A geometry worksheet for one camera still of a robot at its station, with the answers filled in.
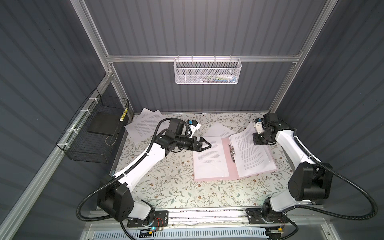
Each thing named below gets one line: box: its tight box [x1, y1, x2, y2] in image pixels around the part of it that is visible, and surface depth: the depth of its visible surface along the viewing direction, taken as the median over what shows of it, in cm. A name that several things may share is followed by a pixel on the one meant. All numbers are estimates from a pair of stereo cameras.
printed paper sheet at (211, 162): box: [193, 136, 230, 180], surface depth 95 cm
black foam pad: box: [87, 112, 124, 136], surface depth 77 cm
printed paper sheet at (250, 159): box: [229, 121, 278, 178], surface depth 90 cm
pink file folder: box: [193, 135, 278, 182], surface depth 93 cm
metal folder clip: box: [228, 143, 236, 163], surface depth 97 cm
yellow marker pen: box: [119, 107, 128, 122], surface depth 82 cm
